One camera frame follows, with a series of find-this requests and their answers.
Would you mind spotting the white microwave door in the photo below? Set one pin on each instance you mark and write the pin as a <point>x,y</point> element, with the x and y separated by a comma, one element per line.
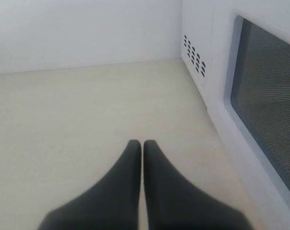
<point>249,101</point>

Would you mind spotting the white microwave oven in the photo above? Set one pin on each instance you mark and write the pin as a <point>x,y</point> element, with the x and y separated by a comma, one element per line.
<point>210,39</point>

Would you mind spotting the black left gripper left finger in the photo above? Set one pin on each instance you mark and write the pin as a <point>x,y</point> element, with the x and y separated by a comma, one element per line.
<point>111,204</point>

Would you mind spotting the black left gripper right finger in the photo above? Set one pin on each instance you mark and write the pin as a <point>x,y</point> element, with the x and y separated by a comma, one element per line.
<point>173,203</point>

